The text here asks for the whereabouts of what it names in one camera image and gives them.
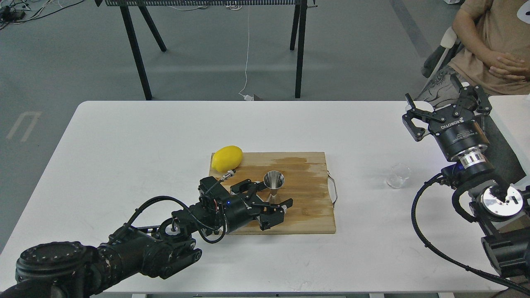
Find seated person in tan shirt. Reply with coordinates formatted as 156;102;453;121
416;0;530;109

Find black metal frame table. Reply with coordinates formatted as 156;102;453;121
95;0;317;101

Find black cables on floor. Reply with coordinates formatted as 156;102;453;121
0;0;85;29

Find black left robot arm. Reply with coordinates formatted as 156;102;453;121
1;170;293;298

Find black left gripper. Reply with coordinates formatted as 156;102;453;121
220;179;293;233

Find wooden cutting board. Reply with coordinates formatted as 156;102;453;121
223;151;336;235

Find small clear glass beaker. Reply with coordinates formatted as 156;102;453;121
385;163;412;189

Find yellow lemon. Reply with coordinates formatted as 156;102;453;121
211;145;243;172

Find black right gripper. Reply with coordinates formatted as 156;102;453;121
402;74;493;163

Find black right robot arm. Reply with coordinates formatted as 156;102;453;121
402;74;530;295

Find person's right hand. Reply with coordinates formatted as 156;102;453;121
489;52;529;82

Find white cable on floor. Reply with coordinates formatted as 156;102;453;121
238;4;255;101

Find steel double jigger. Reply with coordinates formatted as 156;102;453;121
263;171;285;204

